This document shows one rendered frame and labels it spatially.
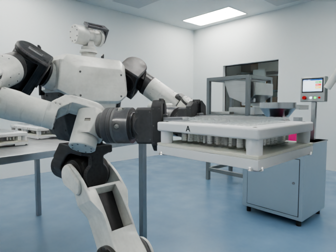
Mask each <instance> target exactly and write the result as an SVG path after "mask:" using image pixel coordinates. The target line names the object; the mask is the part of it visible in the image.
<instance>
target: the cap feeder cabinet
mask: <svg viewBox="0 0 336 252"><path fill-rule="evenodd" d="M327 141H328V139H315V140H311V139H310V143H313V152H312V154H311V155H305V156H302V157H299V158H296V159H293V160H290V161H287V162H283V163H280V164H277V165H274V166H271V167H268V168H265V169H263V171H259V172H255V171H248V170H246V169H244V168H243V183H242V205H244V206H246V210H247V211H249V212H250V211H251V208H254V209H258V210H261V211H265V212H268V213H272V214H275V215H279V216H282V217H286V218H289V219H292V220H296V226H298V227H301V225H302V222H303V221H304V220H306V219H307V218H309V217H311V216H312V215H314V214H320V210H321V209H323V208H324V207H325V187H326V162H327Z"/></svg>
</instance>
